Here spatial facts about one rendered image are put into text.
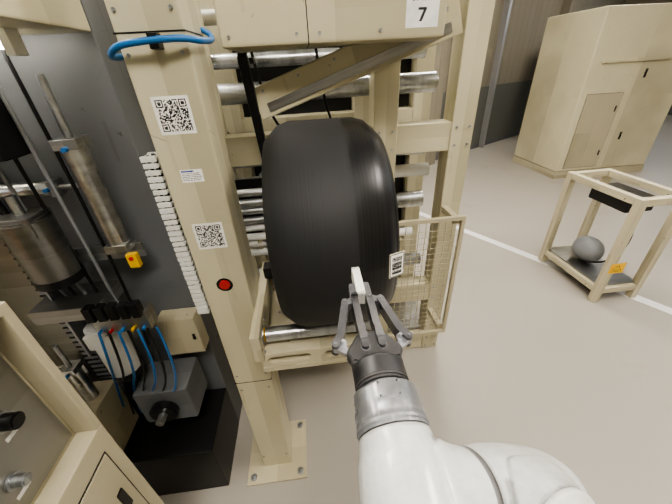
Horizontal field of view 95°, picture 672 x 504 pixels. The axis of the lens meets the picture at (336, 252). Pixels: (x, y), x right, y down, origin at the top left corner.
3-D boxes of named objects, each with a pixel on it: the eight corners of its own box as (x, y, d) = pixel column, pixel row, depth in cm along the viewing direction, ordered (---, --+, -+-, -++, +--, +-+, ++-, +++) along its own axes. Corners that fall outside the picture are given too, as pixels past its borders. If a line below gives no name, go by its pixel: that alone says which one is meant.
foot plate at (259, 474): (247, 487, 137) (246, 484, 136) (254, 426, 160) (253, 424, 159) (307, 478, 139) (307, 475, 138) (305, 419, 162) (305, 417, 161)
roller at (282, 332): (260, 325, 92) (263, 329, 96) (261, 341, 90) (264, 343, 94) (375, 312, 94) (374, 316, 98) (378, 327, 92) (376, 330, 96)
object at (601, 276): (592, 302, 226) (643, 200, 184) (537, 259, 277) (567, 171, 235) (636, 297, 228) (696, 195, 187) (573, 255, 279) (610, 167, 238)
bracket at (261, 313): (255, 362, 90) (248, 339, 85) (266, 281, 124) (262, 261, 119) (266, 361, 91) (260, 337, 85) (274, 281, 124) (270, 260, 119)
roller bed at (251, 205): (236, 260, 130) (219, 193, 114) (241, 243, 142) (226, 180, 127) (283, 255, 131) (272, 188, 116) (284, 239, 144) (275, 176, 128)
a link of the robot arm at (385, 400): (358, 425, 34) (350, 375, 39) (357, 454, 40) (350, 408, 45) (436, 414, 35) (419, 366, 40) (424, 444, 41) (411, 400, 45)
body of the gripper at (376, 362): (417, 372, 40) (398, 316, 47) (352, 380, 39) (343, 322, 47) (410, 399, 45) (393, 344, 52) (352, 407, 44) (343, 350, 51)
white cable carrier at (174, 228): (198, 314, 94) (138, 157, 70) (202, 304, 99) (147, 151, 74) (212, 313, 95) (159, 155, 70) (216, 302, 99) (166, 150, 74)
